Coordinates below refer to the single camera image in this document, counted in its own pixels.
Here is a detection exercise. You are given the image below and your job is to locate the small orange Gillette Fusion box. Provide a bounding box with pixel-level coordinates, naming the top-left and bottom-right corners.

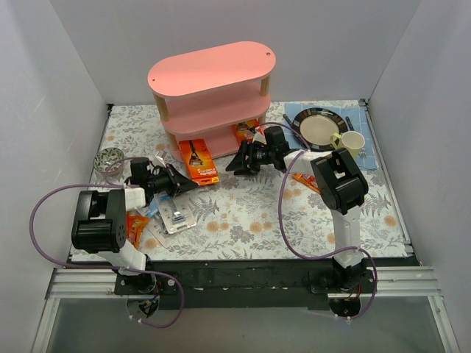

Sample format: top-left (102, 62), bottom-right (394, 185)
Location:
top-left (179, 139), bottom-right (219, 186)

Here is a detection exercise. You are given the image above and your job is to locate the clear blister razor pack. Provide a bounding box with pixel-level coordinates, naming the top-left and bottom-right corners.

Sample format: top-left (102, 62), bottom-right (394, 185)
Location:
top-left (155, 196), bottom-right (197, 235)

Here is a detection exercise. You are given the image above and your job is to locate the large orange Gillette Fusion5 box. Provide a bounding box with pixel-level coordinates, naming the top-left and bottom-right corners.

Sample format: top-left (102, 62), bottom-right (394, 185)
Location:
top-left (233, 119), bottom-right (260, 146)

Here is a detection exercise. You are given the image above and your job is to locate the blue card razor pack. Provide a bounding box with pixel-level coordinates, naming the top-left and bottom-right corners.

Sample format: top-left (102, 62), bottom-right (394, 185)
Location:
top-left (142, 200), bottom-right (171, 248)

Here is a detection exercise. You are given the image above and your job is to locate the orange Bic razor bag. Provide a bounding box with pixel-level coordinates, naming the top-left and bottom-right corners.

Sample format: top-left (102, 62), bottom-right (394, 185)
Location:
top-left (293, 173), bottom-right (320, 194)
top-left (126, 212), bottom-right (150, 249)

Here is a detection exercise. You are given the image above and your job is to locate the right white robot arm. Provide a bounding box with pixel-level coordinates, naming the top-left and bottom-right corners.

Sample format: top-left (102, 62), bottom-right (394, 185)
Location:
top-left (225, 126), bottom-right (369, 293)

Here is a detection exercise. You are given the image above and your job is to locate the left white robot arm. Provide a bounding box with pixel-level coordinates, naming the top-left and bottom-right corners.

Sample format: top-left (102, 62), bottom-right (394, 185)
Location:
top-left (71, 157), bottom-right (197, 294)

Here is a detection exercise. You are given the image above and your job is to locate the pink three-tier shelf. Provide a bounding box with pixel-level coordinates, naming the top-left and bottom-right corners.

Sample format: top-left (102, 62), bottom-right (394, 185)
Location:
top-left (147, 41), bottom-right (276, 160)

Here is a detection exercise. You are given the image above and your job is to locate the dark rimmed cream plate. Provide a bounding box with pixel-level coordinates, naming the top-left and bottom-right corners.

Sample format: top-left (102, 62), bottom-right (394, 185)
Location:
top-left (291, 107), bottom-right (348, 152)

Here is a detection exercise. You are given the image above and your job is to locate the pale yellow mug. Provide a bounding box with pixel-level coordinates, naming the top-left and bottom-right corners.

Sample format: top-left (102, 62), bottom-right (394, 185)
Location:
top-left (330, 131), bottom-right (366, 158)

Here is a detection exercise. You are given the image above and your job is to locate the silver fork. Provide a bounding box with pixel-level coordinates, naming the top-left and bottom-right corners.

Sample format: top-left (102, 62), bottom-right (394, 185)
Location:
top-left (359, 148), bottom-right (368, 160)

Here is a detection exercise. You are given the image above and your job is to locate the blue checked placemat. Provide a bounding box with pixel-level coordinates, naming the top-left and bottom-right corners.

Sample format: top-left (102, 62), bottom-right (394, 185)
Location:
top-left (285, 102), bottom-right (378, 171)

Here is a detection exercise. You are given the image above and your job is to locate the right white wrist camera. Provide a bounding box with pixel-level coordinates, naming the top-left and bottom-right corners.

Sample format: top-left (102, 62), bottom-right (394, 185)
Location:
top-left (250, 126), bottom-right (266, 144)

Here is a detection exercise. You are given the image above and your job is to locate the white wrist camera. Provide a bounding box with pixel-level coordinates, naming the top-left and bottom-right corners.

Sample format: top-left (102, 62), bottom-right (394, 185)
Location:
top-left (152, 150), bottom-right (166, 168)
top-left (250, 126), bottom-right (266, 144)

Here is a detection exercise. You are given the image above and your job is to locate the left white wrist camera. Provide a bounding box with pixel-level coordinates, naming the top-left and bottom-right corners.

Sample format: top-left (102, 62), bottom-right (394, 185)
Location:
top-left (152, 150), bottom-right (166, 168)

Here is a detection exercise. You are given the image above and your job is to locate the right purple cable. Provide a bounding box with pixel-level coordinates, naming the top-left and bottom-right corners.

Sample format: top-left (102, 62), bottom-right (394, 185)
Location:
top-left (263, 122), bottom-right (379, 321)

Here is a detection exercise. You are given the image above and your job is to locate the black handled knife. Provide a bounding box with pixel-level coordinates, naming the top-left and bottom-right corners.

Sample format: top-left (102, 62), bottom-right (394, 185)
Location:
top-left (345, 116), bottom-right (355, 131)

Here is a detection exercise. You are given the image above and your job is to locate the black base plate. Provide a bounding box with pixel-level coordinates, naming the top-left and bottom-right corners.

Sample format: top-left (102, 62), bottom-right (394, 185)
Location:
top-left (62, 259), bottom-right (420, 312)

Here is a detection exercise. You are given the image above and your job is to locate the aluminium frame rail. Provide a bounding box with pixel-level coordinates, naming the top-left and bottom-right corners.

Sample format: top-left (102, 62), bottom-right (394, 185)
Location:
top-left (32, 266), bottom-right (459, 352)

